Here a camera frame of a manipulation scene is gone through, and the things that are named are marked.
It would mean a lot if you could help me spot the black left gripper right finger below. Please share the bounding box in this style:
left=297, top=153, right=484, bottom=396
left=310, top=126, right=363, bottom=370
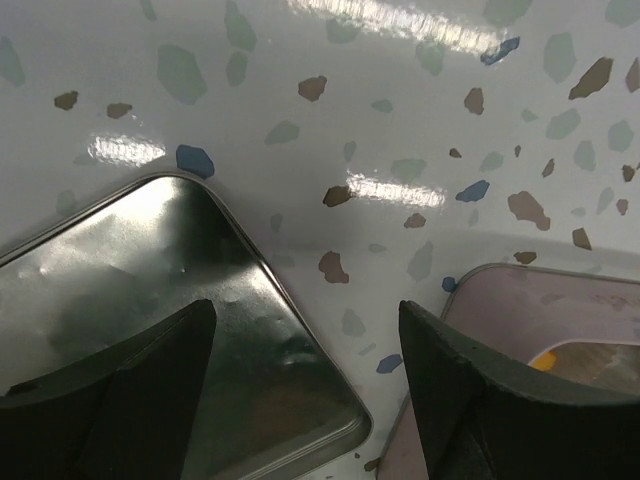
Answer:
left=399, top=301, right=639, bottom=479

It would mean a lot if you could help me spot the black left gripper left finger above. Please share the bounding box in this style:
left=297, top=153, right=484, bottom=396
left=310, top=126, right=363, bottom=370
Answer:
left=1, top=300, right=216, bottom=479

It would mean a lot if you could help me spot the orange flower cookie front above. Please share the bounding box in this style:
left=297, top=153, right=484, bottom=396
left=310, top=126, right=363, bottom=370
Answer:
left=530, top=351, right=557, bottom=372

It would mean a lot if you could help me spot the square cookie tin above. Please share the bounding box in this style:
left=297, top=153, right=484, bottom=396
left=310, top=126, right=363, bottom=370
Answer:
left=378, top=264, right=639, bottom=479

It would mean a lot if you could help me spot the silver tin lid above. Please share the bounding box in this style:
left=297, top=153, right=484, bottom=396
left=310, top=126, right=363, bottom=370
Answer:
left=1, top=175, right=372, bottom=479

